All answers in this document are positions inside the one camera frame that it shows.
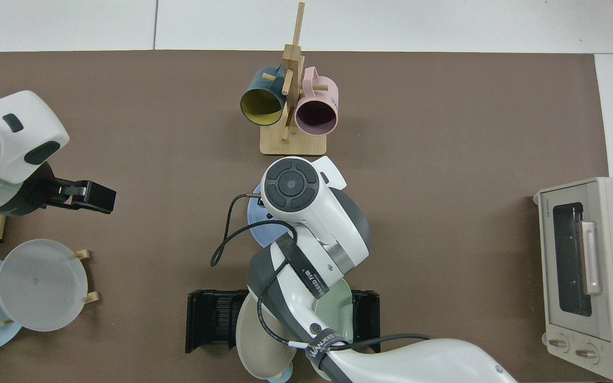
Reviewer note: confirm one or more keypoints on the grey plate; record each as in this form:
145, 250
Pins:
40, 284

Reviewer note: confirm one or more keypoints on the pink cup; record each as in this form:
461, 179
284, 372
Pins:
317, 114

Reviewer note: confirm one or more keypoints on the small light blue round thing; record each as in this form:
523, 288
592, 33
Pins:
280, 376

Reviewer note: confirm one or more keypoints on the brown table cloth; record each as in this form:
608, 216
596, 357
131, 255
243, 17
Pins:
445, 133

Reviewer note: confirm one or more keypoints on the wooden plate rack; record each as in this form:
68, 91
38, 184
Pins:
91, 298

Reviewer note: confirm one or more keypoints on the wooden cup stand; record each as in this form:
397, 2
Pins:
298, 143

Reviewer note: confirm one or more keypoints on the black dish rack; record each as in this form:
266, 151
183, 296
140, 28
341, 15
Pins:
210, 319

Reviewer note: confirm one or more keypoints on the beige plate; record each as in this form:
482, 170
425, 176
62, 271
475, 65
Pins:
258, 346

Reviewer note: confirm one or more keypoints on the dark blue cup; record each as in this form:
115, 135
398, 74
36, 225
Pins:
261, 103

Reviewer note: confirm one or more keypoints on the pale green plate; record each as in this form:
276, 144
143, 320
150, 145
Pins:
338, 311

